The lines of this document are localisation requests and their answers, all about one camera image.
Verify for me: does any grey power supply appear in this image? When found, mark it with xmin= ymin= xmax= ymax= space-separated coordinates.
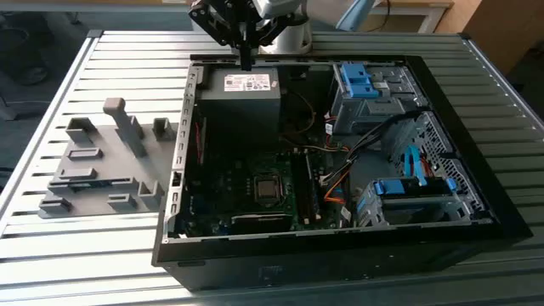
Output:
xmin=196 ymin=67 xmax=286 ymax=150

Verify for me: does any white framed desk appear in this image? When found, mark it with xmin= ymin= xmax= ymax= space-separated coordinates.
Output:
xmin=363 ymin=0 xmax=455 ymax=34

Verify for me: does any orange wire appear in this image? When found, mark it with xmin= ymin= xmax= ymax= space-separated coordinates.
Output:
xmin=324 ymin=171 xmax=354 ymax=204

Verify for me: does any tall metal drive cage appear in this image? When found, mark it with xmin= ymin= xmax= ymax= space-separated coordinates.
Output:
xmin=330 ymin=62 xmax=428 ymax=136

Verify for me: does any brown wooden cabinet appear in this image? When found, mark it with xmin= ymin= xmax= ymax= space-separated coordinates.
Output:
xmin=462 ymin=0 xmax=544 ymax=77

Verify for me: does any black graphics card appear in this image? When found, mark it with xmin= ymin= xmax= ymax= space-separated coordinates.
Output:
xmin=231 ymin=212 xmax=295 ymax=234

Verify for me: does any large blue disk carrier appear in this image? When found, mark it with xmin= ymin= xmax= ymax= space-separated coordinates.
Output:
xmin=342 ymin=63 xmax=380 ymax=99

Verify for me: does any blue flat wire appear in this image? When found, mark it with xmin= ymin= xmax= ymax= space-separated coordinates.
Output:
xmin=403 ymin=145 xmax=430 ymax=187

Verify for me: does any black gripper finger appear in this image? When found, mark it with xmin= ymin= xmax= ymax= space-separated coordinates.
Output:
xmin=190 ymin=3 xmax=248 ymax=71
xmin=246 ymin=14 xmax=308 ymax=71

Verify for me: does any CPU socket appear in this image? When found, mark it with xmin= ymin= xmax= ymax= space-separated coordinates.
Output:
xmin=252 ymin=171 xmax=286 ymax=207

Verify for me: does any grey parts rack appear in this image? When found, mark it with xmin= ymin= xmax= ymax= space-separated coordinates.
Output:
xmin=36 ymin=96 xmax=180 ymax=220

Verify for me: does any blue RAM stick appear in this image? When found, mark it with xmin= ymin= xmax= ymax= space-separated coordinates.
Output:
xmin=67 ymin=179 xmax=135 ymax=189

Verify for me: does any black RAM slot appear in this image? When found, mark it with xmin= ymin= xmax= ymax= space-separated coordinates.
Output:
xmin=292 ymin=149 xmax=311 ymax=224

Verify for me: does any low metal disk bay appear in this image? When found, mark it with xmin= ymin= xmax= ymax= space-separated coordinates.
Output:
xmin=355 ymin=177 xmax=488 ymax=228

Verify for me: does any black cable bundle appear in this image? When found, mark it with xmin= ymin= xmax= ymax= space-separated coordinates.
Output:
xmin=342 ymin=113 xmax=424 ymax=168

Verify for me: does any silver CPU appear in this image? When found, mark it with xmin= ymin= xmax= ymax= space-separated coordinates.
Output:
xmin=258 ymin=180 xmax=279 ymax=196

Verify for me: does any red wire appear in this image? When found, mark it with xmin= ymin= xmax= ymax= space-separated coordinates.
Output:
xmin=194 ymin=122 xmax=206 ymax=166

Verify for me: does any yellow wire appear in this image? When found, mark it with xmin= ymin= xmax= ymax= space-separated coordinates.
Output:
xmin=278 ymin=91 xmax=319 ymax=138

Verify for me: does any green motherboard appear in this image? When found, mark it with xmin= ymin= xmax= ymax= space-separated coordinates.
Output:
xmin=187 ymin=147 xmax=344 ymax=237

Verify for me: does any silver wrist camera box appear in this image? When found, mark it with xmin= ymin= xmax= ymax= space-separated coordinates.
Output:
xmin=254 ymin=0 xmax=295 ymax=20

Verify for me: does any grey furniture foot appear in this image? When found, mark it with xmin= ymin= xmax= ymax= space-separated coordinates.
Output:
xmin=0 ymin=92 xmax=22 ymax=122

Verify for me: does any blue disk carrier handle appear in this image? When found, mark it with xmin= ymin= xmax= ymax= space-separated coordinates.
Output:
xmin=374 ymin=179 xmax=416 ymax=196

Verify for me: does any black PC case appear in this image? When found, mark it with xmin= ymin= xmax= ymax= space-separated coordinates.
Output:
xmin=151 ymin=53 xmax=535 ymax=293

